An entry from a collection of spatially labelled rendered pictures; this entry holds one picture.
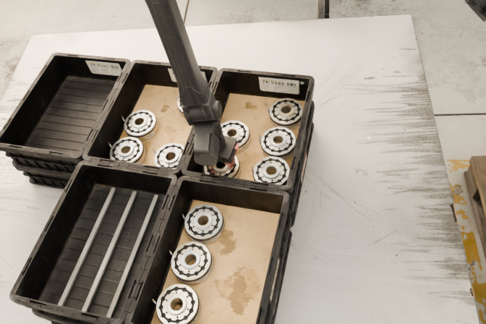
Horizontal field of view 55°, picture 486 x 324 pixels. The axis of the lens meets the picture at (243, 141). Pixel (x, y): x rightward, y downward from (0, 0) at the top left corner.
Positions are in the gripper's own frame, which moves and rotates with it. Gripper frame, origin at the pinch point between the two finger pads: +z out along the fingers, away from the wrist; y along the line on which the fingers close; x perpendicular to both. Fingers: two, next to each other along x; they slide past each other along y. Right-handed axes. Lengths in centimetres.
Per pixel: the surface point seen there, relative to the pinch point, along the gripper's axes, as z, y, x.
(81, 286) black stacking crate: 2.3, -23.3, -42.7
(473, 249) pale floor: 88, 86, 32
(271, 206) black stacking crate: 0.4, 17.7, -9.3
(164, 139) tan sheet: 4.4, -21.8, 5.8
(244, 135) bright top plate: 1.5, 3.0, 11.1
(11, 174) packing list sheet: 17, -75, -14
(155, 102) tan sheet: 5.0, -31.1, 19.0
